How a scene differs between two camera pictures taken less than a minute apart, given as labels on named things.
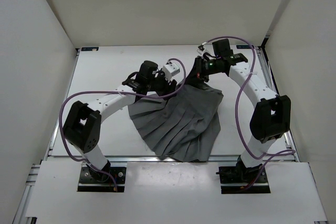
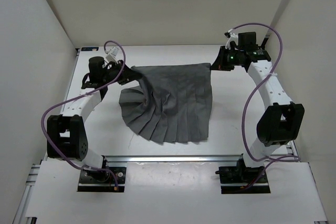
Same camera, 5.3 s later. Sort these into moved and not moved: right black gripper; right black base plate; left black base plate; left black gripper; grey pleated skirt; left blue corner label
Moved: right black gripper; grey pleated skirt; left black gripper
Not moved: right black base plate; left black base plate; left blue corner label
